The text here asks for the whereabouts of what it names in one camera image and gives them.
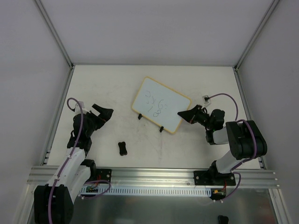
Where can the yellow framed whiteboard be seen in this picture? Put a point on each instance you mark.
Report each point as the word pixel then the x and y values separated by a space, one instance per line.
pixel 160 104

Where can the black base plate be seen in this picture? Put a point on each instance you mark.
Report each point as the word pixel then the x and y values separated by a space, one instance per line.
pixel 104 174
pixel 213 179

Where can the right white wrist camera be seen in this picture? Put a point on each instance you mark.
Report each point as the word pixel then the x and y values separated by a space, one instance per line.
pixel 206 99

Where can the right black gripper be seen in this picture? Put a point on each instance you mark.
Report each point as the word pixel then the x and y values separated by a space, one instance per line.
pixel 196 115

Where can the aluminium mounting rail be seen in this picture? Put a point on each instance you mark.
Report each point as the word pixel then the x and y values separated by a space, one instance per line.
pixel 164 177

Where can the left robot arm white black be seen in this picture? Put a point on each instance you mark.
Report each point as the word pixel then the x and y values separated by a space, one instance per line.
pixel 54 201

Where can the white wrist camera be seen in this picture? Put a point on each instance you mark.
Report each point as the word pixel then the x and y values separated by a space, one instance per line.
pixel 206 99
pixel 80 107

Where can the aluminium frame post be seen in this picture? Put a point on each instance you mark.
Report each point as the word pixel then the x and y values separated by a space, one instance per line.
pixel 44 14
pixel 265 18

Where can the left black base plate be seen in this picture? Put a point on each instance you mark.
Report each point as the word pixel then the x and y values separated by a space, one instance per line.
pixel 104 174

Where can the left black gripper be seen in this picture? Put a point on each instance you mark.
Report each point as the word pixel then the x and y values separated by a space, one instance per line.
pixel 96 117

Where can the right aluminium frame post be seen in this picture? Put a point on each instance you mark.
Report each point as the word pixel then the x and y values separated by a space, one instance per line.
pixel 265 18

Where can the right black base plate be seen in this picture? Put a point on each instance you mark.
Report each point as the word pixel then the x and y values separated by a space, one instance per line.
pixel 213 179

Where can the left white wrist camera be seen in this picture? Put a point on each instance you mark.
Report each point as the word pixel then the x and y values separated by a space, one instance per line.
pixel 80 107

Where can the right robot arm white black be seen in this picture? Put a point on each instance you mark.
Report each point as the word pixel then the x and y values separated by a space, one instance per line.
pixel 243 137

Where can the black whiteboard eraser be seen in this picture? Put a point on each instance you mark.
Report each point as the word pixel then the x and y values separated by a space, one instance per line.
pixel 122 148

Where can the white slotted cable duct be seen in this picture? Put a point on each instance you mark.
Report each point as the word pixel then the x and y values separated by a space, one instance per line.
pixel 159 191

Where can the left aluminium frame post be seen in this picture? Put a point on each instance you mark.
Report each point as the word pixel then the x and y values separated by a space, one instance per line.
pixel 44 14

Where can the black object at bottom edge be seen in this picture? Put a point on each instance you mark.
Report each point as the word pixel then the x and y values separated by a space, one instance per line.
pixel 223 219

